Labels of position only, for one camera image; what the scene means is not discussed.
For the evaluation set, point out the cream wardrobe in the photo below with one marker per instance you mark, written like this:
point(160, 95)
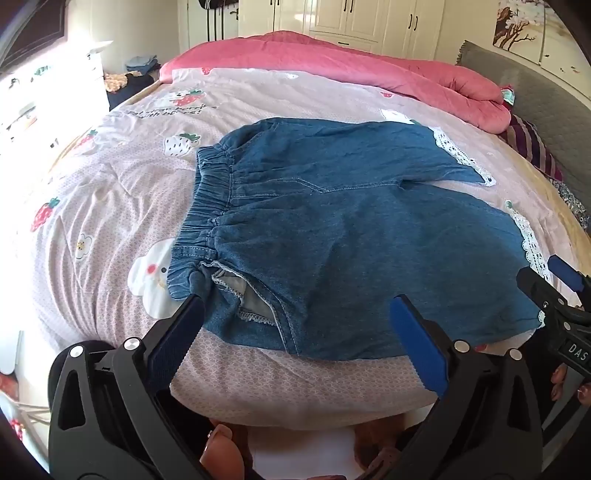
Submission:
point(346, 18)

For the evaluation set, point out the strawberry print bed sheet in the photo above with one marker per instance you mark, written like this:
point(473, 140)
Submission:
point(115, 207)

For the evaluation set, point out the white dresser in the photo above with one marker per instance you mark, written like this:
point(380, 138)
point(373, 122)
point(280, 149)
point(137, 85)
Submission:
point(92, 78)

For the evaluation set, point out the red printed cardboard box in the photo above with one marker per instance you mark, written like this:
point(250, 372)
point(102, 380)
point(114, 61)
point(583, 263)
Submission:
point(8, 406)

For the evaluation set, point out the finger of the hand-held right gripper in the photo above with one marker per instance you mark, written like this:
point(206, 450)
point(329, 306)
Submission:
point(538, 288)
point(565, 272)

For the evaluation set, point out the striped pillow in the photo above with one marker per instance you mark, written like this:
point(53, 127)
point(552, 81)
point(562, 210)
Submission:
point(531, 143)

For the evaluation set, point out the person's right hand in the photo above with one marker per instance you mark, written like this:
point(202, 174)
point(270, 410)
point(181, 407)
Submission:
point(561, 381)

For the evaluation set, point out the grey padded headboard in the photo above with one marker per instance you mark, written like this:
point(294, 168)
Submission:
point(554, 120)

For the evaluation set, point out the pink quilt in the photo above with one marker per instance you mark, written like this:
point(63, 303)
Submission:
point(369, 69)

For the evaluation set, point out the black television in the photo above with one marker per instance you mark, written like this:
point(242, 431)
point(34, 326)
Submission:
point(32, 32)

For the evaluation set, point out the floral patterned pillow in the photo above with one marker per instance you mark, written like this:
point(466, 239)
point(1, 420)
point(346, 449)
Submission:
point(572, 198)

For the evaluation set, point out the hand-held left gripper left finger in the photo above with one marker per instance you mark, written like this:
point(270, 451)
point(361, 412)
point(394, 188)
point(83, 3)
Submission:
point(178, 341)

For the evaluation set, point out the blue denim pants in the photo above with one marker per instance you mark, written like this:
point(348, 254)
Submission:
point(346, 230)

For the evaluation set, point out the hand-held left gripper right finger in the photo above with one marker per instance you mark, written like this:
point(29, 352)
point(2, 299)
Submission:
point(415, 346)

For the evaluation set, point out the yellow floral cloth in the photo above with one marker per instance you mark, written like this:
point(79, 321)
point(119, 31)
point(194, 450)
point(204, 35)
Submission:
point(114, 83)

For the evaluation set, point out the pile of folded clothes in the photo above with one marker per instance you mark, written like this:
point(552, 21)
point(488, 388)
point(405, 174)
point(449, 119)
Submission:
point(141, 63)

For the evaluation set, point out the blossom wall picture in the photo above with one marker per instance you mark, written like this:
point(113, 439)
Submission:
point(517, 27)

